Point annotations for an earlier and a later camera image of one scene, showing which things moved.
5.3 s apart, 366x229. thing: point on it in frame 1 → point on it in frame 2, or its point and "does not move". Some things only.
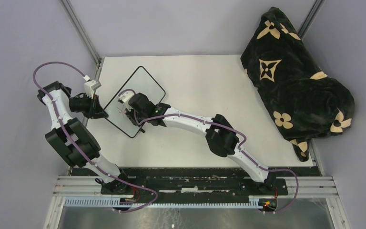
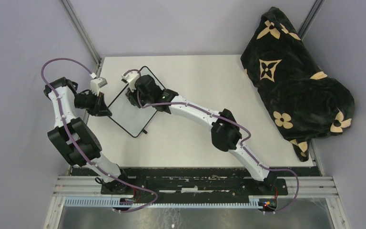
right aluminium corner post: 310,18 does not move
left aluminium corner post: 82,32 does not move
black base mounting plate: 213,182 does not move
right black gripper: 129,112 → 133,92
